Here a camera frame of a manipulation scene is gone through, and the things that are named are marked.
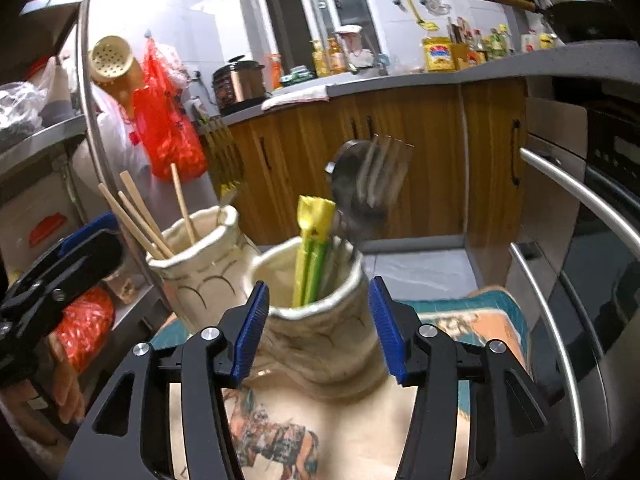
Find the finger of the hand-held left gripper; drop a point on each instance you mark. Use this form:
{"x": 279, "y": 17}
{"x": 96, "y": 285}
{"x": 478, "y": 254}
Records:
{"x": 90, "y": 232}
{"x": 75, "y": 265}

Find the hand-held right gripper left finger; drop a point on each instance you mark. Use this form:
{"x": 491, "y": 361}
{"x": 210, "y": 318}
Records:
{"x": 250, "y": 332}

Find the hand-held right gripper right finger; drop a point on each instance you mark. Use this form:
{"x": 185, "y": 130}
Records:
{"x": 387, "y": 332}

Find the cream ceramic utensil holder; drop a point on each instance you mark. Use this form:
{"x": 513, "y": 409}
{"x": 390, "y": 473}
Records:
{"x": 320, "y": 340}
{"x": 200, "y": 270}

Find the green utensil with yellow tip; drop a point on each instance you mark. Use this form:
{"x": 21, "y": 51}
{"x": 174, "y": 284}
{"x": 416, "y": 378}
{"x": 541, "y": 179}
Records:
{"x": 301, "y": 265}
{"x": 315, "y": 255}

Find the gold metal fork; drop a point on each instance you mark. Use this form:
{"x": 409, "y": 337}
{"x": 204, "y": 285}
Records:
{"x": 225, "y": 160}

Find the silver metal fork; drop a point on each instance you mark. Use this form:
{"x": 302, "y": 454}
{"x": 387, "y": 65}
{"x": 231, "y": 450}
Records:
{"x": 385, "y": 170}

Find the person's left hand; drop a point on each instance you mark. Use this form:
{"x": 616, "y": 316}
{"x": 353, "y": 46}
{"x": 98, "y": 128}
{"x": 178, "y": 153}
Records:
{"x": 67, "y": 385}

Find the white jug with red cap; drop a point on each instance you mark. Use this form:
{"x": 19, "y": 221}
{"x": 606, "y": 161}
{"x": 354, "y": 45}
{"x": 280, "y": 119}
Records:
{"x": 47, "y": 232}

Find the red mesh bag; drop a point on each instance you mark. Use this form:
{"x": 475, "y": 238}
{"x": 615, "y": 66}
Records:
{"x": 87, "y": 330}

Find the white plastic bag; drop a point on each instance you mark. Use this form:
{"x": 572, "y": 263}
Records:
{"x": 117, "y": 155}

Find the printed mat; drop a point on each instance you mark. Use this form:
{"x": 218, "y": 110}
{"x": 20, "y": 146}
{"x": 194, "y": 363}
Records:
{"x": 280, "y": 430}

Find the stainless steel rack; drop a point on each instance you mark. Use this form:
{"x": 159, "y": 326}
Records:
{"x": 92, "y": 110}

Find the red plastic bag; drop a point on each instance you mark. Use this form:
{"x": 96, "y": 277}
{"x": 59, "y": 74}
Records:
{"x": 172, "y": 125}

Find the beige perforated ladle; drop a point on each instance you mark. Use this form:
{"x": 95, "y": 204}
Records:
{"x": 112, "y": 62}

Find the wooden kitchen cabinets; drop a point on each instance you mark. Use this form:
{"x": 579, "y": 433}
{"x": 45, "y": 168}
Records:
{"x": 310, "y": 160}

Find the brown electric rice cooker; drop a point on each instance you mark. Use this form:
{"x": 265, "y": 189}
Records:
{"x": 239, "y": 85}

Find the stainless steel oven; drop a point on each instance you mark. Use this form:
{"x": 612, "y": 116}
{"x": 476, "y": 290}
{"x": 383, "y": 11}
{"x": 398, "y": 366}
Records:
{"x": 590, "y": 240}

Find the white dish cloth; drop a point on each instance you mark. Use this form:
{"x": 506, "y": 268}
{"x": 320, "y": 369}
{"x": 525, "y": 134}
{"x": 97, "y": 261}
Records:
{"x": 295, "y": 96}

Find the orange spray bottle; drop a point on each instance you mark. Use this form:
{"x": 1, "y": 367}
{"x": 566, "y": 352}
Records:
{"x": 275, "y": 74}

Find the green packet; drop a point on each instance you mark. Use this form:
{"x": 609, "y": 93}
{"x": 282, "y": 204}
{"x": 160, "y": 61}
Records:
{"x": 297, "y": 76}

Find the metal kitchen faucet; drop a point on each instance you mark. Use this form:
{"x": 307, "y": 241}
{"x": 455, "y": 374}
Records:
{"x": 367, "y": 57}

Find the orange detergent bottle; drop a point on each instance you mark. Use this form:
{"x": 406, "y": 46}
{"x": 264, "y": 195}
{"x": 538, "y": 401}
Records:
{"x": 337, "y": 59}

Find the yellow detergent bottle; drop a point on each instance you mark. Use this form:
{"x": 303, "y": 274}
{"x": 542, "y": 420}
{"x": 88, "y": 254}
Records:
{"x": 320, "y": 62}

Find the yellow knife block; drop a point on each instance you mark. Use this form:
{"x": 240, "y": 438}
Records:
{"x": 462, "y": 55}

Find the glass sliding door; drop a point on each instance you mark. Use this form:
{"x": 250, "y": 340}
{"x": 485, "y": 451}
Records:
{"x": 320, "y": 15}

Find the white bottle with yellow label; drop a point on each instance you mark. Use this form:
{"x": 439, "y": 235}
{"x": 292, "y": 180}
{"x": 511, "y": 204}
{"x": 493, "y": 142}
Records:
{"x": 546, "y": 41}

